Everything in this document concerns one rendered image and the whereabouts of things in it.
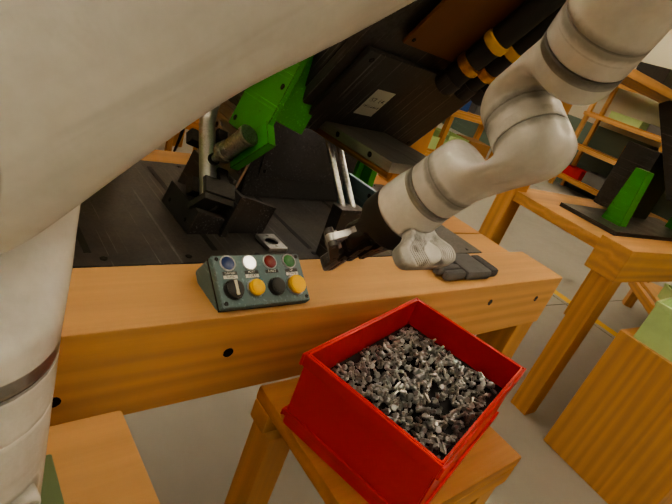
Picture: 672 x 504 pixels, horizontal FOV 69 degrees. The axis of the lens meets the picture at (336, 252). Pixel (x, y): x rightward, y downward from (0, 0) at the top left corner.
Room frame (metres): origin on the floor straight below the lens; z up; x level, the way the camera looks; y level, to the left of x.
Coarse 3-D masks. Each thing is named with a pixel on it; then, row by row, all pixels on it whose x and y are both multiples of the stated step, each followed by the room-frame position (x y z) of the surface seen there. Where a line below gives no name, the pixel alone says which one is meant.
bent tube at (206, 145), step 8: (208, 112) 0.88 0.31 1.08; (216, 112) 0.89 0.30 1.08; (200, 120) 0.87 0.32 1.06; (208, 120) 0.87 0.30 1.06; (200, 128) 0.86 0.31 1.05; (208, 128) 0.86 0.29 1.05; (200, 136) 0.84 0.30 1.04; (208, 136) 0.84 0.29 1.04; (200, 144) 0.83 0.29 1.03; (208, 144) 0.83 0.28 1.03; (200, 152) 0.82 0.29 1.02; (208, 152) 0.82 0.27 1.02; (200, 160) 0.81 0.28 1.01; (200, 168) 0.80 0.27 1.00; (208, 168) 0.80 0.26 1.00; (200, 176) 0.79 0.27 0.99; (216, 176) 0.81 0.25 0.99; (200, 184) 0.78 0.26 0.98; (200, 192) 0.77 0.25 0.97
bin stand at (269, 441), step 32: (288, 384) 0.58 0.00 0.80; (256, 416) 0.55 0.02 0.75; (256, 448) 0.54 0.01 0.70; (288, 448) 0.56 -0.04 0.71; (480, 448) 0.60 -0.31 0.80; (512, 448) 0.63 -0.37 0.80; (256, 480) 0.53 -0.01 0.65; (320, 480) 0.44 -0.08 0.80; (448, 480) 0.52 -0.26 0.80; (480, 480) 0.54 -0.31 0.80
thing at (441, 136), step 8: (472, 104) 7.16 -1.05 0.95; (456, 112) 6.72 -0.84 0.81; (464, 112) 6.88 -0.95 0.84; (472, 112) 7.12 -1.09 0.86; (448, 120) 6.75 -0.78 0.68; (472, 120) 6.95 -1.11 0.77; (480, 120) 7.05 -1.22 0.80; (448, 128) 6.77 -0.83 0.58; (480, 128) 7.82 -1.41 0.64; (432, 136) 6.67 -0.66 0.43; (440, 136) 6.77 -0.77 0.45; (448, 136) 6.93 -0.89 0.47; (456, 136) 7.36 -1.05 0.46; (464, 136) 7.54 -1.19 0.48; (432, 144) 6.71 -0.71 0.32; (440, 144) 6.76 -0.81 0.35; (472, 144) 7.28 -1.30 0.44; (480, 144) 7.37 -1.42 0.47; (480, 152) 7.41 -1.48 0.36
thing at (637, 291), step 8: (632, 288) 3.99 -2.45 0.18; (640, 288) 3.87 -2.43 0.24; (648, 288) 3.87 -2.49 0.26; (656, 288) 3.96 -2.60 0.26; (664, 288) 3.72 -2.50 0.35; (632, 296) 4.05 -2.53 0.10; (640, 296) 3.79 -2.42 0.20; (648, 296) 3.73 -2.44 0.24; (656, 296) 3.72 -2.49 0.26; (664, 296) 3.65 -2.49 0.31; (624, 304) 4.05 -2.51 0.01; (632, 304) 4.04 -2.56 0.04; (648, 304) 3.60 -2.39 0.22; (648, 312) 3.53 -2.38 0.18
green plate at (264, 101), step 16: (304, 64) 0.83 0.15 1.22; (272, 80) 0.85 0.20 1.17; (288, 80) 0.82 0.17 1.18; (304, 80) 0.85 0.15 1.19; (256, 96) 0.86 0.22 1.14; (272, 96) 0.83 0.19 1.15; (288, 96) 0.82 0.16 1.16; (240, 112) 0.87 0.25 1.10; (256, 112) 0.84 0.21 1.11; (272, 112) 0.81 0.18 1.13; (288, 112) 0.84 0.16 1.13; (304, 112) 0.86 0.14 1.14; (304, 128) 0.87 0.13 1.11
